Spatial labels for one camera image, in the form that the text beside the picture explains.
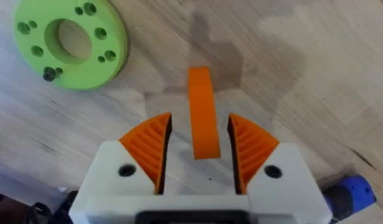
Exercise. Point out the blue electric screwdriver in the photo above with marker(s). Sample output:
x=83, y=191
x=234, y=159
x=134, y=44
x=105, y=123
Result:
x=350, y=196

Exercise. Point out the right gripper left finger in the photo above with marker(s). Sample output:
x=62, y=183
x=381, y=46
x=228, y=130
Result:
x=138, y=165

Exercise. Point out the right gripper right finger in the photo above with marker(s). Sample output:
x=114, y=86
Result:
x=266, y=168

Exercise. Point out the orange ribbed wedge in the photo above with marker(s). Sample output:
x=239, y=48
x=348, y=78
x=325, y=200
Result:
x=203, y=118

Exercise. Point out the black screw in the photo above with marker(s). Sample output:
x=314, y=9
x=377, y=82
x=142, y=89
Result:
x=49, y=74

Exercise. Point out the green disc with holes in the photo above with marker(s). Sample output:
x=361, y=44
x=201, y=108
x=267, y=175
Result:
x=69, y=43

